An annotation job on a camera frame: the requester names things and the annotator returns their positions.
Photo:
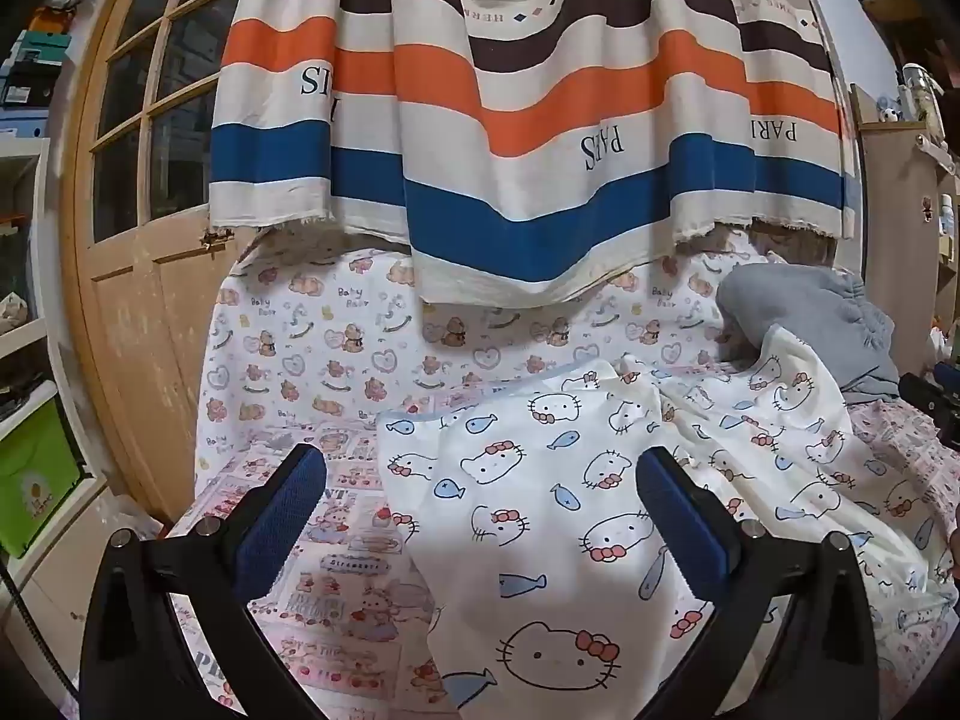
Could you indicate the green storage box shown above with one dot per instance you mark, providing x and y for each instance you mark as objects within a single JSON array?
[{"x": 34, "y": 480}]

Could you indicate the wooden cabinet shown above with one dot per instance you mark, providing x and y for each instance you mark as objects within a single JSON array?
[{"x": 900, "y": 195}]

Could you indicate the wooden glazed door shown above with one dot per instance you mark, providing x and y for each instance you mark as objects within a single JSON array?
[{"x": 142, "y": 300}]

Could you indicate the clear bottle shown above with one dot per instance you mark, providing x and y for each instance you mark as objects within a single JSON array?
[{"x": 921, "y": 90}]

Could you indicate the white shelf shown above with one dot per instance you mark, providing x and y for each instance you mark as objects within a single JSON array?
[{"x": 30, "y": 375}]

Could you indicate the bear print sheet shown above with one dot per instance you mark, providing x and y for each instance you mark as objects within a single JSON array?
[{"x": 315, "y": 345}]

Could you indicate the white cat print pants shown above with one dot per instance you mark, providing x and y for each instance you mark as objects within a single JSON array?
[{"x": 525, "y": 480}]

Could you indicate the grey pants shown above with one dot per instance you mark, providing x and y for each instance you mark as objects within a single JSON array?
[{"x": 810, "y": 307}]

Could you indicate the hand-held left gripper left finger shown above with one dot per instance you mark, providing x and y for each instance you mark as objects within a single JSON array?
[{"x": 281, "y": 525}]

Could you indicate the stack of boxes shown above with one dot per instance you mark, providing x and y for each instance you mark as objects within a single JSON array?
[{"x": 34, "y": 60}]

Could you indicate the striped hanging cloth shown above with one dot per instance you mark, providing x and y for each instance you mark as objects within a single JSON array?
[{"x": 525, "y": 165}]

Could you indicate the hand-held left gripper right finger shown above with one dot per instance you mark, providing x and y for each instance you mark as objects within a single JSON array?
[{"x": 679, "y": 532}]

